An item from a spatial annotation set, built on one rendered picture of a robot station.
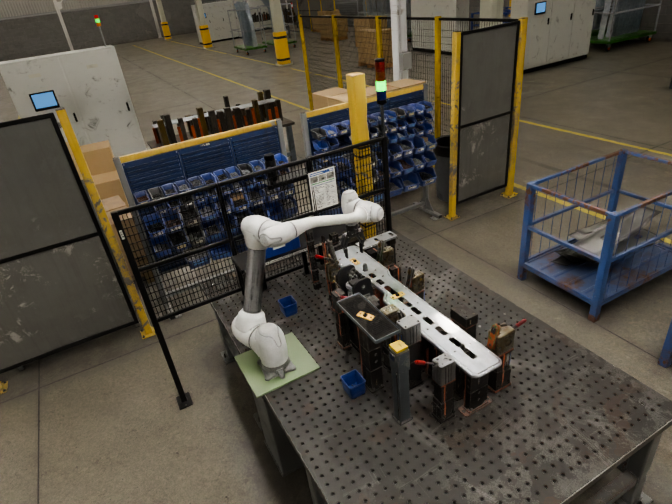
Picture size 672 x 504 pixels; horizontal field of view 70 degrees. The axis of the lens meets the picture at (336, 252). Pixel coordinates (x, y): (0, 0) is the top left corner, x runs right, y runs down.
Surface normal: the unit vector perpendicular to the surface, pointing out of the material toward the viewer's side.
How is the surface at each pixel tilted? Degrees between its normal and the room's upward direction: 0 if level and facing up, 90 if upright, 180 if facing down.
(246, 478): 0
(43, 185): 90
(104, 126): 90
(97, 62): 90
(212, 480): 0
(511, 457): 0
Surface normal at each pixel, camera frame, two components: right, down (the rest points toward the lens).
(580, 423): -0.11, -0.86
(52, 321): 0.51, 0.44
